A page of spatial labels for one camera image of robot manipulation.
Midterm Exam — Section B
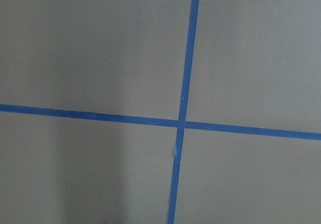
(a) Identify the brown paper table cover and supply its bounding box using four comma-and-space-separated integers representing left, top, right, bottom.
1, 0, 320, 223

